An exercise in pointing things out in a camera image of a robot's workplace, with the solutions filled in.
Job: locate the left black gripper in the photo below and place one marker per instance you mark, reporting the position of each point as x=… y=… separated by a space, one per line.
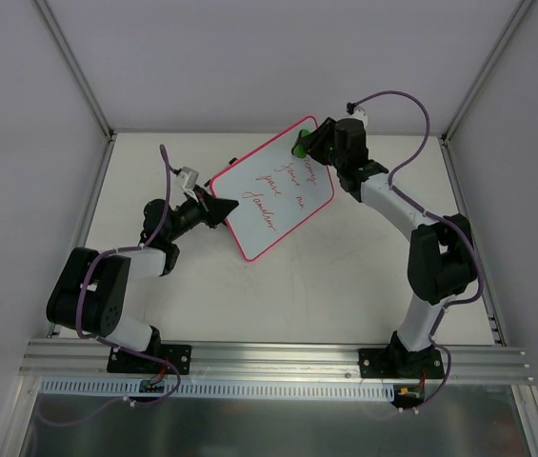
x=208 y=211

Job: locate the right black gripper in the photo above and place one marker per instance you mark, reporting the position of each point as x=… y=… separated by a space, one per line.
x=323 y=141

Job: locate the green whiteboard eraser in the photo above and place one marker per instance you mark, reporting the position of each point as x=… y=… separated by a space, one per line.
x=300 y=147

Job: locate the pink framed whiteboard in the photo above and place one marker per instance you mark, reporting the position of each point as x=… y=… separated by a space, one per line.
x=277 y=192

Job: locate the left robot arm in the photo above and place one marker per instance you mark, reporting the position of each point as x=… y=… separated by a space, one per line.
x=89 y=295

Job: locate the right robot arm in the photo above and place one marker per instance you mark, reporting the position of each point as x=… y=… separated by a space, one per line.
x=440 y=263

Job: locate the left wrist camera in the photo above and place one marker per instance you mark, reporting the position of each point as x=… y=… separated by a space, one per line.
x=186 y=179

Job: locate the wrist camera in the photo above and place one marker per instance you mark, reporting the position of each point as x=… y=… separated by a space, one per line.
x=356 y=112
x=186 y=179

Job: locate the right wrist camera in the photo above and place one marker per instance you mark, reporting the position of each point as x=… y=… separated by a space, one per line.
x=356 y=112

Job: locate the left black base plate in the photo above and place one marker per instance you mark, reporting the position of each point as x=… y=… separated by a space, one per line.
x=169 y=357

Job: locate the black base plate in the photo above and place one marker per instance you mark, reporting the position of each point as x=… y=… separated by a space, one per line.
x=169 y=357
x=381 y=363

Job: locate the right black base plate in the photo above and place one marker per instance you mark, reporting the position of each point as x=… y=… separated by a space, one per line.
x=381 y=363

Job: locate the aluminium mounting rail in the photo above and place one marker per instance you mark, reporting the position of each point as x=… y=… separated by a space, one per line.
x=470 y=365

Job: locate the white slotted cable duct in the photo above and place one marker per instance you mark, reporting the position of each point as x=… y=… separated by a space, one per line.
x=220 y=389

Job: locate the right aluminium frame post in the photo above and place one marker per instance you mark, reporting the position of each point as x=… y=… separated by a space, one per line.
x=497 y=50

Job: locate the aluminium frame post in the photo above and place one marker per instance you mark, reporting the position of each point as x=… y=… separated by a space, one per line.
x=497 y=50
x=66 y=53

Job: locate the left aluminium frame post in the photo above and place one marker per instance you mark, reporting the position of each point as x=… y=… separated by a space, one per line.
x=66 y=53

